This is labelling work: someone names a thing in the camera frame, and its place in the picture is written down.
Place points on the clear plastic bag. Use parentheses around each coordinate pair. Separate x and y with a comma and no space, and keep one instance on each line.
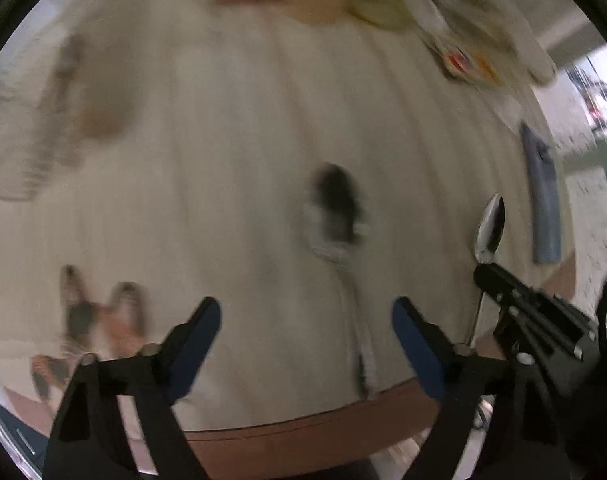
(488,15)

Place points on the window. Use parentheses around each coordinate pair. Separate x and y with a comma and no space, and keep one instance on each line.
(596,125)

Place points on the blue kitchen cabinet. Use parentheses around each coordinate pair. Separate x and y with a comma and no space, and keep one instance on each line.
(10,427)

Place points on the clear plastic tray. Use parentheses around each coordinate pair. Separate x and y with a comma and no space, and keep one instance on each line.
(13,165)

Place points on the small colourful packet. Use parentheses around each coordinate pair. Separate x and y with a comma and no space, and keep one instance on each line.
(466,62)

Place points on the cat printed tablecloth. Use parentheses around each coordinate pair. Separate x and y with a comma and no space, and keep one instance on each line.
(223,160)

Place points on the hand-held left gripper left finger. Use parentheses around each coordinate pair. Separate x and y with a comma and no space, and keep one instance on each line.
(196,347)

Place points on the yellow-green round lid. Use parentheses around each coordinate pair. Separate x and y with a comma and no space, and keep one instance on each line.
(381,7)

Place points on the blue smartphone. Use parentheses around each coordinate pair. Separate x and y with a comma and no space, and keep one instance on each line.
(543,200)

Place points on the steel spoon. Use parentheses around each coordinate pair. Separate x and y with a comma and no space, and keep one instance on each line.
(336,210)
(491,230)

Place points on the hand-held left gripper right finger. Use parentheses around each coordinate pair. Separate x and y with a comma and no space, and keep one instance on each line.
(416,352)

